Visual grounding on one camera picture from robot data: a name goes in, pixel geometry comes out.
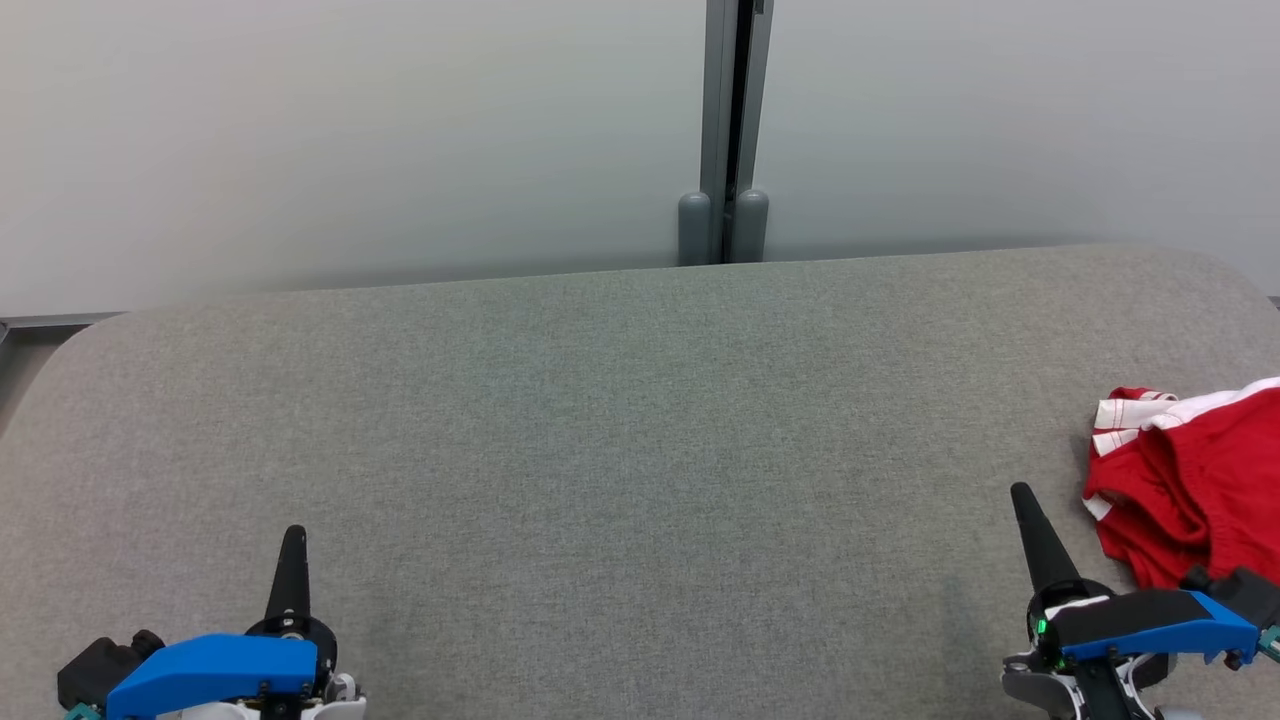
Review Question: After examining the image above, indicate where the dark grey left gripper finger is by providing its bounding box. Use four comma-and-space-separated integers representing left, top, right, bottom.
264, 524, 312, 627

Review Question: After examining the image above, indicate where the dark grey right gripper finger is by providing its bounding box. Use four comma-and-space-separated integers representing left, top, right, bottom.
1009, 482, 1084, 593

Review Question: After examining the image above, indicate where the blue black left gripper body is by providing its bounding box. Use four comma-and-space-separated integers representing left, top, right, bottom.
104, 614, 340, 720

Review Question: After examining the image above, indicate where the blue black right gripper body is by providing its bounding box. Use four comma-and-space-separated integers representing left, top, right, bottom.
1027, 577, 1262, 668

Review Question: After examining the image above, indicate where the crumpled red white trimmed garment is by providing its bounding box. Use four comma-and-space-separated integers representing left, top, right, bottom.
1083, 378, 1280, 593

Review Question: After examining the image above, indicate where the grey metal floor rail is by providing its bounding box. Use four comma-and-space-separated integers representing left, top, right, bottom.
0, 311, 129, 347

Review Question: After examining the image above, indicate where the grey rounded post foot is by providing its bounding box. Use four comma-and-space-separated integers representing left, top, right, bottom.
730, 189, 771, 265
677, 191, 713, 267

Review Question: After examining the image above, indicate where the grey metal partition post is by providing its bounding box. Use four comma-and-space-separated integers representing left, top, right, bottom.
703, 0, 775, 264

